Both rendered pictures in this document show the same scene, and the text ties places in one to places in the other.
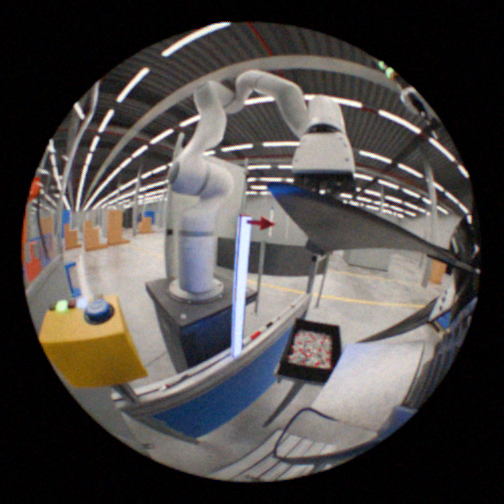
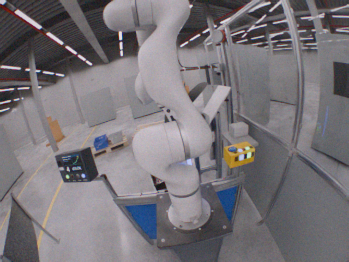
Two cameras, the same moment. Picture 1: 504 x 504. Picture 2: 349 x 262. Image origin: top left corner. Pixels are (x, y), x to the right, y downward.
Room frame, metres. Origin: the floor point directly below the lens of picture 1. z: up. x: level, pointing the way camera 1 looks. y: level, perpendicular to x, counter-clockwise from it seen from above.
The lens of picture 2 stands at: (0.68, 0.46, 1.48)
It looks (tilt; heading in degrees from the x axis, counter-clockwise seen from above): 22 degrees down; 232
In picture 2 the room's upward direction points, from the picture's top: 11 degrees counter-clockwise
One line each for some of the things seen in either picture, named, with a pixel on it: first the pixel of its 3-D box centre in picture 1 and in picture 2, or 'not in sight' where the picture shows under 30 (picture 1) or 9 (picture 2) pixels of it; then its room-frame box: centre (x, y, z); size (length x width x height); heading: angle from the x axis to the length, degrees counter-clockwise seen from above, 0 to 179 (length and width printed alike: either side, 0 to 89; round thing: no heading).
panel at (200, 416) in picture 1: (247, 392); (186, 221); (0.36, -0.04, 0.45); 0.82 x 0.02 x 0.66; 141
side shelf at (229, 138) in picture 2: not in sight; (238, 138); (-0.45, 0.00, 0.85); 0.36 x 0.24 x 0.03; 51
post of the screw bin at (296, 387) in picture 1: (278, 411); not in sight; (0.25, -0.18, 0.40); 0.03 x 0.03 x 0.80; 66
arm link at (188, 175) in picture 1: (203, 127); (172, 72); (0.44, 0.20, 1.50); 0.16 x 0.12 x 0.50; 148
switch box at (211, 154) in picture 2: not in sight; (215, 148); (-0.35, -0.22, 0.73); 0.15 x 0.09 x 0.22; 141
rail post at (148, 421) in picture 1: (178, 435); (234, 212); (0.02, 0.23, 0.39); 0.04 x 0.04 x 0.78; 51
